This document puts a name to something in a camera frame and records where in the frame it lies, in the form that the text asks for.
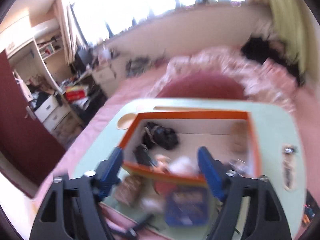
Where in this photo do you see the brown patterned small box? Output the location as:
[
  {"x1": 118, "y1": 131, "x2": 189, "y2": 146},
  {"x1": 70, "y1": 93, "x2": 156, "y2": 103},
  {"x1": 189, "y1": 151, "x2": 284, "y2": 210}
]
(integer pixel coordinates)
[{"x1": 114, "y1": 175, "x2": 145, "y2": 206}]

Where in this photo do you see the blue tin case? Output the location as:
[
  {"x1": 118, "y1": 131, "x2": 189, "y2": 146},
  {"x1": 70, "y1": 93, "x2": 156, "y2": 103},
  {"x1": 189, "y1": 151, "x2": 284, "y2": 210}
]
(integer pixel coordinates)
[{"x1": 164, "y1": 187, "x2": 210, "y2": 227}]

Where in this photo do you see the red small pouch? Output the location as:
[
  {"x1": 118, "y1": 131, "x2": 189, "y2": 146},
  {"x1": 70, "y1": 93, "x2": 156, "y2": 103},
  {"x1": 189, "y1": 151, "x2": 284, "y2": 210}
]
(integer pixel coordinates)
[{"x1": 153, "y1": 180, "x2": 177, "y2": 196}]

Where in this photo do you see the black lace-trimmed garment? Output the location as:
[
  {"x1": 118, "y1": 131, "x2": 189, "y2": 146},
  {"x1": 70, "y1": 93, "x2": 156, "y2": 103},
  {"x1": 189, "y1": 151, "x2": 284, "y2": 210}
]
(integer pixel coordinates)
[{"x1": 142, "y1": 122, "x2": 179, "y2": 151}]

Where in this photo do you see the white drawer cabinet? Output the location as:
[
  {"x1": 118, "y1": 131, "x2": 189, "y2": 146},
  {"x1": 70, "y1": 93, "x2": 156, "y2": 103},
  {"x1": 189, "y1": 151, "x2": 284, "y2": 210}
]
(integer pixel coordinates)
[{"x1": 34, "y1": 95, "x2": 70, "y2": 132}]

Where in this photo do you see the orange cardboard box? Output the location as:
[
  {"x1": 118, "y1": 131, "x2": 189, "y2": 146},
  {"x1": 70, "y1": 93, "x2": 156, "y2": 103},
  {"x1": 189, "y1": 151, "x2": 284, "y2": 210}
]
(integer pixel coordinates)
[{"x1": 119, "y1": 111, "x2": 261, "y2": 186}]

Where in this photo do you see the red snack package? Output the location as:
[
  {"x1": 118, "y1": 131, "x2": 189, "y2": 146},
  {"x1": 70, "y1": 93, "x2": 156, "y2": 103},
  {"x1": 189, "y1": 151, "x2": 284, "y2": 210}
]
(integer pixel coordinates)
[{"x1": 65, "y1": 85, "x2": 89, "y2": 102}]

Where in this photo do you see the pink floral quilt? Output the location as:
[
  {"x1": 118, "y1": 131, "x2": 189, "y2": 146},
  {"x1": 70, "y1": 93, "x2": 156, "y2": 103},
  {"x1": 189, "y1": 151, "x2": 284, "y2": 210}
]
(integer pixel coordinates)
[{"x1": 148, "y1": 46, "x2": 298, "y2": 113}]

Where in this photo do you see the black clothes pile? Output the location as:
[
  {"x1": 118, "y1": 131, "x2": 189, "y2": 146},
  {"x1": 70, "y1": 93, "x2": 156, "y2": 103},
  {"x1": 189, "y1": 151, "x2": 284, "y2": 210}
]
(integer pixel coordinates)
[{"x1": 240, "y1": 36, "x2": 301, "y2": 86}]

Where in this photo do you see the yellow-green curtain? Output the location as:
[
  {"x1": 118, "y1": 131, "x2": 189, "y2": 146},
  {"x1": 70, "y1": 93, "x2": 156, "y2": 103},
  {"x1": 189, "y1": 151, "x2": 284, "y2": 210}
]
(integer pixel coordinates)
[{"x1": 269, "y1": 0, "x2": 308, "y2": 72}]

